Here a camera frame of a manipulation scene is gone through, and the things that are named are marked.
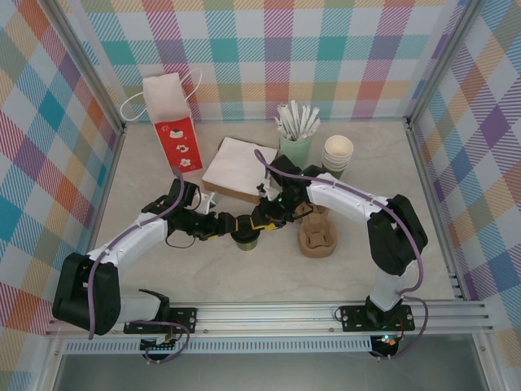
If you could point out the black plastic cup lid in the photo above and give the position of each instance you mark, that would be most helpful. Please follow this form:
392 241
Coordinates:
246 228

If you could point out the green paper coffee cup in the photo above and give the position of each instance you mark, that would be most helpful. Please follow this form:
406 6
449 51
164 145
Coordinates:
248 245

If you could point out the brown cardboard napkin tray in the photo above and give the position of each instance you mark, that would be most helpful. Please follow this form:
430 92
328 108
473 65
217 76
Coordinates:
232 193

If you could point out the white napkin stack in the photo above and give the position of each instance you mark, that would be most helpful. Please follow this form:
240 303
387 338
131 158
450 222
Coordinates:
240 167

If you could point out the red paper gift bag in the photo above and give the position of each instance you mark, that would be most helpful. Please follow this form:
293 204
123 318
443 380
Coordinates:
179 142

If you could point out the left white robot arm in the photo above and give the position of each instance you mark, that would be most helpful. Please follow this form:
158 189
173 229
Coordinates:
134 240

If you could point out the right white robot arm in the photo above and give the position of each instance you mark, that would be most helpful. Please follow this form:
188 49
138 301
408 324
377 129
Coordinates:
350 199

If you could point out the pale green straw jar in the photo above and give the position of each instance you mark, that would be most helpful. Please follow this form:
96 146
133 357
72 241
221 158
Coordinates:
295 150

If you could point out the green paper cup stack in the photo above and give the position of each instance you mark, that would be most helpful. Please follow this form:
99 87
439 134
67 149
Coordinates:
338 152

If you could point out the left controller board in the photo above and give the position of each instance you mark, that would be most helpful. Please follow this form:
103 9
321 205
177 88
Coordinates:
163 346

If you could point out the controller board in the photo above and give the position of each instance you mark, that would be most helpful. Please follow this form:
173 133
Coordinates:
163 346
386 341

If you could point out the grey metal sheet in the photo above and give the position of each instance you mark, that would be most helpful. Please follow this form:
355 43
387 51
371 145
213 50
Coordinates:
264 374

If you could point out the right controller board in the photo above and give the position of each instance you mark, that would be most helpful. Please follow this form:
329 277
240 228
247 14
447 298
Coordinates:
386 341

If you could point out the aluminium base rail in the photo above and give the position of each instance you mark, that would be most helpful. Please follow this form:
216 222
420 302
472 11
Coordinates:
264 322

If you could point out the left black mount plate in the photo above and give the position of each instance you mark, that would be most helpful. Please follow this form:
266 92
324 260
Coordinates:
187 319

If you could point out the black mount plate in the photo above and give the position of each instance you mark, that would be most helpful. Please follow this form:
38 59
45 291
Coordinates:
187 319
354 319

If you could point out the left aluminium floor rail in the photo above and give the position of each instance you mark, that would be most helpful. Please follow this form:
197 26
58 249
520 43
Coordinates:
116 156

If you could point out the aluminium floor rail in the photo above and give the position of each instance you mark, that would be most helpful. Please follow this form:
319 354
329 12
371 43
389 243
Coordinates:
430 195
116 156

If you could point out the right black mount plate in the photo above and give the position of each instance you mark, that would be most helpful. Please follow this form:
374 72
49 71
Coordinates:
354 319

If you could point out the right aluminium floor rail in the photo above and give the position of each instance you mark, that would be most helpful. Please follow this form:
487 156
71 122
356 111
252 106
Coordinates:
430 195

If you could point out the left aluminium frame post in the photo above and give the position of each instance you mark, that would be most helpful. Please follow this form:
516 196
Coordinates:
87 61

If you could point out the aluminium frame post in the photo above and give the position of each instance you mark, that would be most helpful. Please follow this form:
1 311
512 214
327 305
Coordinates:
454 40
87 61

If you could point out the right aluminium frame post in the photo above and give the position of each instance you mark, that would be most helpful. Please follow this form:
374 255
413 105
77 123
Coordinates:
454 40

